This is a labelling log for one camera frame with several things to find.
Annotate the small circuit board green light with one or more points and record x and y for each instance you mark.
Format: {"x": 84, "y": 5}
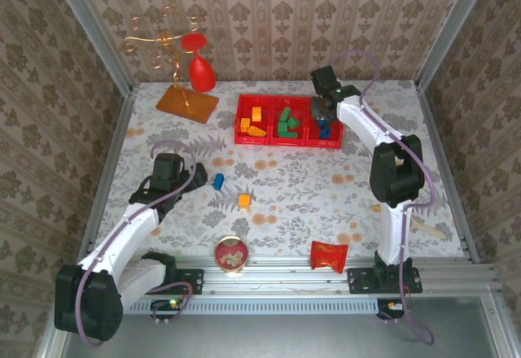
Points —
{"x": 167, "y": 305}

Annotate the aluminium frame post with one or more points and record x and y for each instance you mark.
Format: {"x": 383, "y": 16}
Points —
{"x": 93, "y": 32}
{"x": 452, "y": 28}

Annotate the red wine glass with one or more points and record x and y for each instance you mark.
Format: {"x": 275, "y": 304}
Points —
{"x": 201, "y": 73}

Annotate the square blue lego brick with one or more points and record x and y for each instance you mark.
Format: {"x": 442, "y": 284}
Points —
{"x": 325, "y": 133}

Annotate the long yellow lego brick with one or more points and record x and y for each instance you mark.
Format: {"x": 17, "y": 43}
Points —
{"x": 256, "y": 131}

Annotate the small circuit board yellow plug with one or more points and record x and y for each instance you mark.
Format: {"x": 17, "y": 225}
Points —
{"x": 391, "y": 307}

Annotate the wooden spoon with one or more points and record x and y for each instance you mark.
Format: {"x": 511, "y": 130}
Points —
{"x": 427, "y": 230}

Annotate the red plastic bin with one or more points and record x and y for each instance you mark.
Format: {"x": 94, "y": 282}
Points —
{"x": 337, "y": 134}
{"x": 244, "y": 110}
{"x": 303, "y": 110}

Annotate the floral patterned tablecloth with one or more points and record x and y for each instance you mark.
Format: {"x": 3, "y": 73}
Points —
{"x": 293, "y": 195}

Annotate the round red gold tin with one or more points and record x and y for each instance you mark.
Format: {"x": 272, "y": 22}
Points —
{"x": 230, "y": 254}

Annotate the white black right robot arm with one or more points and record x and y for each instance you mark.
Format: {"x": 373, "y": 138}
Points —
{"x": 395, "y": 171}

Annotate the aluminium mounting rail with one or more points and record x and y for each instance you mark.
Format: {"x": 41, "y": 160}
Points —
{"x": 285, "y": 276}

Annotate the long blue lego brick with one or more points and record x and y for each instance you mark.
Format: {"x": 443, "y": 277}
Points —
{"x": 218, "y": 181}

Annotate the red gold snack packet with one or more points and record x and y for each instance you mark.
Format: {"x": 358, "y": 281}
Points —
{"x": 329, "y": 255}

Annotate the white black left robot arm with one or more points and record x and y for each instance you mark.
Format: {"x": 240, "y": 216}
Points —
{"x": 122, "y": 236}

